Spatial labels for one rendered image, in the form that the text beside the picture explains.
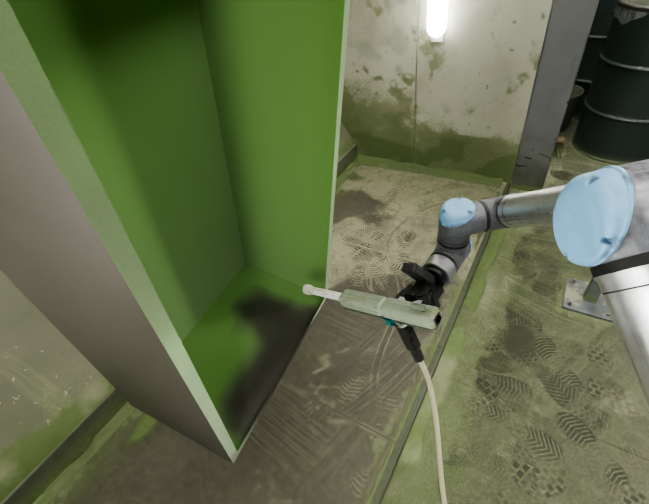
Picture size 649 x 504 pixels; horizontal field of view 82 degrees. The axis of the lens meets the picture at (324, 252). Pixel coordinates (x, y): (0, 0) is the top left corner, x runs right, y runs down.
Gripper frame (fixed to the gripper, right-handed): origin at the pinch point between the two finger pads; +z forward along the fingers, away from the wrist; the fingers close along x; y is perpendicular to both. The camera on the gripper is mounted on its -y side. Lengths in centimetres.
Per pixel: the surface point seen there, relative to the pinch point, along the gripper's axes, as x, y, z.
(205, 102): 34, -65, -3
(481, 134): 49, 21, -170
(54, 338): 119, -17, 60
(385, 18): 84, -60, -163
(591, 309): -18, 81, -93
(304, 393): 58, 48, 12
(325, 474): 34, 56, 30
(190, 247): 49, -34, 17
